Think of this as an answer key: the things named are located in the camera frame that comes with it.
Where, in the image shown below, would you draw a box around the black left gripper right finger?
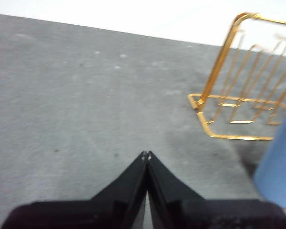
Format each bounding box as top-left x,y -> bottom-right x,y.
147,151 -> 286,229

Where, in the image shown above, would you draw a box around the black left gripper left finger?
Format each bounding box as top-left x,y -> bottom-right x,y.
1,151 -> 148,229

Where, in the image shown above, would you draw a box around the blue ribbed plastic cup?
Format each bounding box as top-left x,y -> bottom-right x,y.
253,103 -> 286,208

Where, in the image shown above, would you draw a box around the gold wire cup rack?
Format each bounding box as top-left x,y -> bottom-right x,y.
187,11 -> 286,141

